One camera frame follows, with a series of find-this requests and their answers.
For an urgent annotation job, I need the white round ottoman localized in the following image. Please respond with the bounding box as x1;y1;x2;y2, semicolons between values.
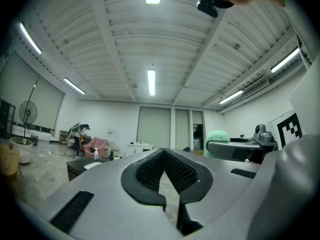
18;148;32;165

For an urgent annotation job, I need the black head-mounted camera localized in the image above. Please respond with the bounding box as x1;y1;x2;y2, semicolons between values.
196;0;236;19

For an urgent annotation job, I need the pink armchair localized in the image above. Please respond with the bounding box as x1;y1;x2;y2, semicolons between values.
83;137;109;159

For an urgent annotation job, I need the white vanity cabinet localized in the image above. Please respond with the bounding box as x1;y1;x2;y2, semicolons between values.
125;141;154;158

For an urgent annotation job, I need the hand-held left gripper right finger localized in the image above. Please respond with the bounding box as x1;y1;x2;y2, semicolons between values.
163;148;214;236

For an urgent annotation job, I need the white water dispenser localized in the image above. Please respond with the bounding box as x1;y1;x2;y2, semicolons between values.
107;128;118;145

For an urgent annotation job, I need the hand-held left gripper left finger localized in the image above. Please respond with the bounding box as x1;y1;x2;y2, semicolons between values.
120;148;167;211

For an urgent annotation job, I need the white low cabinet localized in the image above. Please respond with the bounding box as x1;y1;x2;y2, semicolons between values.
11;123;60;143

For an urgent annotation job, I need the grey roller blind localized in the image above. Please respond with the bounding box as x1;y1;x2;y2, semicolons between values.
0;50;65;130

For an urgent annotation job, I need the yellow wooden table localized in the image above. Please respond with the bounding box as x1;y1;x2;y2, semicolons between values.
0;144;21;183

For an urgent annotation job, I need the round white table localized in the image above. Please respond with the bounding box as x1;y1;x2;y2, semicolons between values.
9;136;34;148

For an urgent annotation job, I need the wall air conditioner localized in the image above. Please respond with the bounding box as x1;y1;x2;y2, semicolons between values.
240;76;271;98

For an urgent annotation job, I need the black standing fan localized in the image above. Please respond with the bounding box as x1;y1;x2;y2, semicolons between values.
18;100;39;138

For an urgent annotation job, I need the green chair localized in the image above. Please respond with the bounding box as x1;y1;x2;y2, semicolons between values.
204;130;231;158

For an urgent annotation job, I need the dark table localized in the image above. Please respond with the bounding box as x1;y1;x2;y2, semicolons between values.
65;157;109;183

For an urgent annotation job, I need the black shelf frame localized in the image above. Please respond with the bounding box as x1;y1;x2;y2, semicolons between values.
0;98;17;140

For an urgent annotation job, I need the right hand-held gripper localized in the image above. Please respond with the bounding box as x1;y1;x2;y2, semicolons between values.
206;109;305;164

